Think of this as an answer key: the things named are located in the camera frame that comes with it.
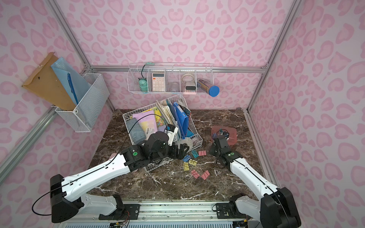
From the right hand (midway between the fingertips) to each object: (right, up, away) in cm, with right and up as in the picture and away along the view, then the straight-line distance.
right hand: (213, 146), depth 86 cm
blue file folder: (-19, +16, +1) cm, 25 cm away
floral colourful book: (-32, +16, 0) cm, 36 cm away
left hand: (-18, +4, -16) cm, 24 cm away
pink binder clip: (-6, -6, +7) cm, 10 cm away
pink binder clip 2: (-11, -16, -2) cm, 20 cm away
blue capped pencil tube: (0, +33, -3) cm, 33 cm away
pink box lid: (-64, -7, +6) cm, 65 cm away
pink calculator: (-35, +41, +9) cm, 55 cm away
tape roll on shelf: (-16, +47, +9) cm, 50 cm away
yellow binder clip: (-12, -10, 0) cm, 16 cm away
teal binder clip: (-11, -6, +6) cm, 14 cm away
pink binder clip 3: (-5, -17, -2) cm, 18 cm away
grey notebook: (-43, +8, -8) cm, 45 cm away
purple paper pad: (-41, +15, +3) cm, 44 cm away
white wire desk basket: (-27, +23, -6) cm, 36 cm away
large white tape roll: (-16, +2, +6) cm, 17 cm away
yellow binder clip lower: (-16, -13, +2) cm, 21 cm away
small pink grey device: (-13, +36, +4) cm, 38 cm away
